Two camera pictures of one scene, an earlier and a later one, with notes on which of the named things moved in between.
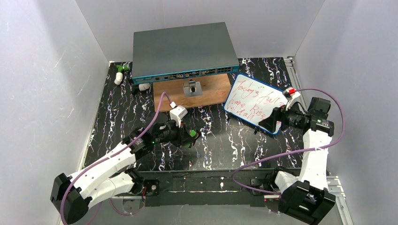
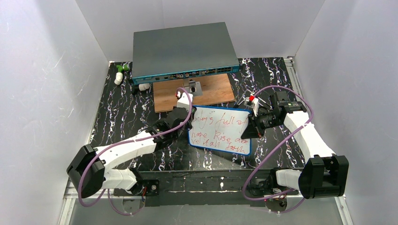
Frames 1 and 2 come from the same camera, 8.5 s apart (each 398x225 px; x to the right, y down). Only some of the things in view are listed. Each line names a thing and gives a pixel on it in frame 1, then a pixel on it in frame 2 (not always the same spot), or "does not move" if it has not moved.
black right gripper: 282,116 -> 257,123
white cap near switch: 136,88 does not move
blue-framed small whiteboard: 249,101 -> 220,129
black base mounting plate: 214,188 does not move
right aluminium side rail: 292,77 does not move
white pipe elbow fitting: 118,78 does not move
